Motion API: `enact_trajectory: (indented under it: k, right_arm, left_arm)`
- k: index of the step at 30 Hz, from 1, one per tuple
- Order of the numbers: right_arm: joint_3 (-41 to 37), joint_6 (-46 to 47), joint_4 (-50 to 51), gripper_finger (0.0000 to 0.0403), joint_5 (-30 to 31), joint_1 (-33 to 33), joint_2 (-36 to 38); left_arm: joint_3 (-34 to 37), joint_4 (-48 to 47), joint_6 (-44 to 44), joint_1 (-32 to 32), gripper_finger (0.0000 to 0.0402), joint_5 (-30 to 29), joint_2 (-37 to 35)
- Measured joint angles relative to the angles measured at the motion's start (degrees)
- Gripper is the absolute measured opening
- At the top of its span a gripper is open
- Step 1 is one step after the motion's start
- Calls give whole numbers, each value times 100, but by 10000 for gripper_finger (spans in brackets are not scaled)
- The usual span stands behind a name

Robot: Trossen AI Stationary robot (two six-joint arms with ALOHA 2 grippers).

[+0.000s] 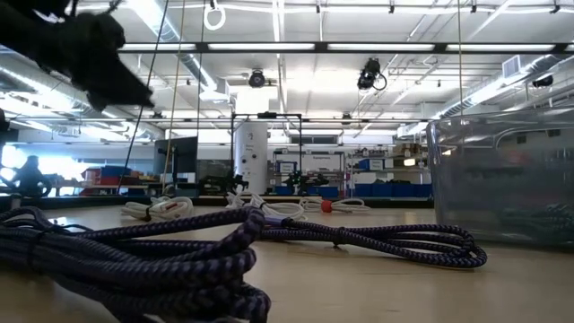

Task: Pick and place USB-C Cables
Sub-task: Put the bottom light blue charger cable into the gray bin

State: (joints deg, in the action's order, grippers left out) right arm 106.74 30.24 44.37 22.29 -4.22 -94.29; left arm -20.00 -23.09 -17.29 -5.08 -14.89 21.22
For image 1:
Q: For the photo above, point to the black ceiling fixture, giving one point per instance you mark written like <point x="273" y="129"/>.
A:
<point x="542" y="81"/>

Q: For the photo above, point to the red storage crate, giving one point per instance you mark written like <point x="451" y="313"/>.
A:
<point x="92" y="176"/>

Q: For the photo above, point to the blue storage crate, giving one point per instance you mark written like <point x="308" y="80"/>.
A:
<point x="115" y="171"/>

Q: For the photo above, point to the black background robot arm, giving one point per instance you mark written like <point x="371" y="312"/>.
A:
<point x="307" y="180"/>

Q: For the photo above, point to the silver ventilation duct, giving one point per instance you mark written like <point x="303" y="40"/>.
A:
<point x="170" y="36"/>
<point x="493" y="85"/>

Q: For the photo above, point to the clear grey plastic bin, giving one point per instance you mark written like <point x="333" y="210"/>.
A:
<point x="493" y="179"/>

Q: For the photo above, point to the blue storage bin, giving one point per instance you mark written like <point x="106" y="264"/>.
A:
<point x="363" y="190"/>
<point x="325" y="192"/>
<point x="422" y="190"/>
<point x="383" y="190"/>
<point x="402" y="190"/>

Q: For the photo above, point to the person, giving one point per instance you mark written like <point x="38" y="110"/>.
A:
<point x="29" y="175"/>

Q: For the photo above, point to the round black overhead camera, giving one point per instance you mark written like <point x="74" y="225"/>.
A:
<point x="257" y="78"/>

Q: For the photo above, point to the white cylindrical tank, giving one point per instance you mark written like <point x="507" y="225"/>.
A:
<point x="251" y="152"/>

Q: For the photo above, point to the white sign board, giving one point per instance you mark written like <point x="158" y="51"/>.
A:
<point x="320" y="162"/>

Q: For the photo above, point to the blue box with white label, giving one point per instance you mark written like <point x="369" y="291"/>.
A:
<point x="365" y="164"/>

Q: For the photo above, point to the white ceiling vent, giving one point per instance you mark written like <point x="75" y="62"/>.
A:
<point x="511" y="66"/>

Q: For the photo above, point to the thin black metal stand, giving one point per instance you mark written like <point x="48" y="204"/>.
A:
<point x="266" y="115"/>

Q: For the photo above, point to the black monitor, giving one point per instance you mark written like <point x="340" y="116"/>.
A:
<point x="177" y="154"/>

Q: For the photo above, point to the metal shelving rack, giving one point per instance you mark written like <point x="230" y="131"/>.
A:
<point x="390" y="166"/>

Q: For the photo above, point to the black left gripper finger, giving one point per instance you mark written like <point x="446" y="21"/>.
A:
<point x="96" y="92"/>
<point x="121" y="78"/>

